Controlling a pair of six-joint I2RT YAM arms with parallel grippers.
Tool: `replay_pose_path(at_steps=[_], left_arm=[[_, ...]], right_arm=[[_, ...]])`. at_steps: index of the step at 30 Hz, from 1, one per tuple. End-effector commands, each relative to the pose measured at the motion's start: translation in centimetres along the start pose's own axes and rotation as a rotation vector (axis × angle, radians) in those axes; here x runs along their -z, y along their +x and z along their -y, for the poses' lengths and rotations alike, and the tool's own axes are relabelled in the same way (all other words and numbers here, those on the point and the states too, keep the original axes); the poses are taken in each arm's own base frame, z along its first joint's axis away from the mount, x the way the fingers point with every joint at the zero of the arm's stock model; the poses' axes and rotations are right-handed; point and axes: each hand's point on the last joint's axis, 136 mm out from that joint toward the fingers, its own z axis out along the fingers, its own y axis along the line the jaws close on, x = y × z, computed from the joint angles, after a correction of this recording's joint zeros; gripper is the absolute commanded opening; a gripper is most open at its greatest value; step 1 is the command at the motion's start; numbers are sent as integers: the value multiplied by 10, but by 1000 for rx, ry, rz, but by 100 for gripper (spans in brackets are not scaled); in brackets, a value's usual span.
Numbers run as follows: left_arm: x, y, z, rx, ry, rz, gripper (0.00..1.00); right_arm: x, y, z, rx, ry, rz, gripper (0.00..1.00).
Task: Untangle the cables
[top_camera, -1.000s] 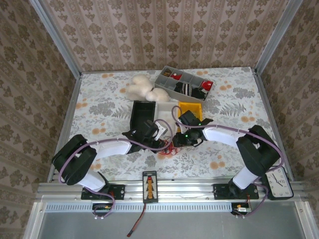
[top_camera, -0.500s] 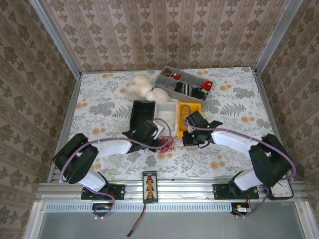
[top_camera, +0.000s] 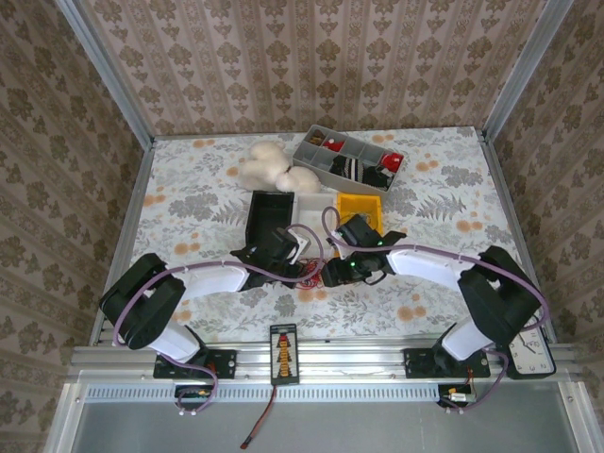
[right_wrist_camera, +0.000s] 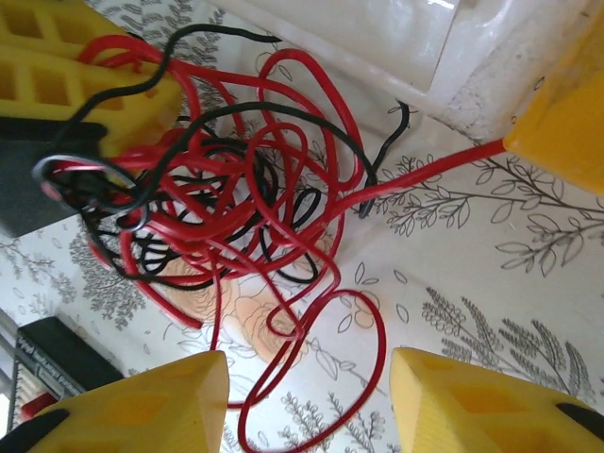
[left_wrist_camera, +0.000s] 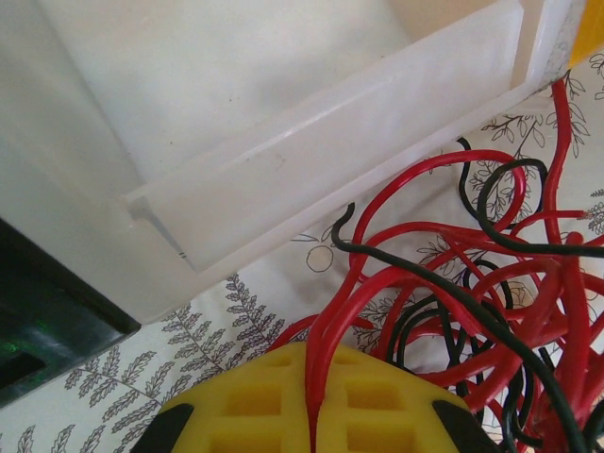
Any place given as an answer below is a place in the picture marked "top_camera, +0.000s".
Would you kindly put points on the black power distribution board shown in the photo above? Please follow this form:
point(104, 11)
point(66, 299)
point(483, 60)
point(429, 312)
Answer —
point(284, 354)

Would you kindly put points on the yellow plastic bin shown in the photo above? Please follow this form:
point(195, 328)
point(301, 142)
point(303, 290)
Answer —
point(358, 203)

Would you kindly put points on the grey metal shelf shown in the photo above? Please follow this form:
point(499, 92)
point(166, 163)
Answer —
point(354, 424)

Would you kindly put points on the black plastic bin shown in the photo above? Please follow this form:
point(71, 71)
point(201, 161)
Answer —
point(269, 212)

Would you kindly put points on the brown small items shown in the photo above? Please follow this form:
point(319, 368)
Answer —
point(315, 138)

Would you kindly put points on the white plush toy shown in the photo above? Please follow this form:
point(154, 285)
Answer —
point(264, 165)

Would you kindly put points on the white plastic bin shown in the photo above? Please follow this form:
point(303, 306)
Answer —
point(311, 207)

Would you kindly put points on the aluminium frame rail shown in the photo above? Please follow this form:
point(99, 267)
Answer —
point(354, 363)

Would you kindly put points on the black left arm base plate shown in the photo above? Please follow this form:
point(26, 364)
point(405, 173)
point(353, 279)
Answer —
point(222, 363)

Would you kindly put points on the aluminium frame post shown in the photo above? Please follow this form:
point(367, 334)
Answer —
point(108, 75)
point(524, 71)

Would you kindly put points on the yellow plug power connector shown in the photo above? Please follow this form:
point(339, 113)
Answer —
point(455, 396)
point(189, 394)

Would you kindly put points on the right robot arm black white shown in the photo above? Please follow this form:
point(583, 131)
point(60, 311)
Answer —
point(424, 267)

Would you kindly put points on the aluminium side rail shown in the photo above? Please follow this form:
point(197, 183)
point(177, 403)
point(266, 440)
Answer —
point(134, 207)
point(501, 189)

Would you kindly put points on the red fabric item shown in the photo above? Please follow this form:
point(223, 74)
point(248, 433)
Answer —
point(391, 160)

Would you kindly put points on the grey divided organizer tray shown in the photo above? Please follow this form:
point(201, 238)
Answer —
point(325, 158)

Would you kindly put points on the black small item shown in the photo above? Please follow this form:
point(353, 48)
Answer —
point(377, 177)

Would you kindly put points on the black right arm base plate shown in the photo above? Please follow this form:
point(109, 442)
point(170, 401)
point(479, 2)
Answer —
point(420, 363)

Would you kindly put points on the black white striped cloth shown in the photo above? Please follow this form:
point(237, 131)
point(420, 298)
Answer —
point(347, 167)

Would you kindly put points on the red white small item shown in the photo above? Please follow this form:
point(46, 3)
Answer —
point(335, 144)

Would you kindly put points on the white face clock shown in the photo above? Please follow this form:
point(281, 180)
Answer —
point(533, 358)

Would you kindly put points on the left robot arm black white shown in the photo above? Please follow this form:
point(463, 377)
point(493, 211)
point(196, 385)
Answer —
point(212, 281)

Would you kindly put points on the floral tablecloth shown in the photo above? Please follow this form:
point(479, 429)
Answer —
point(198, 179)

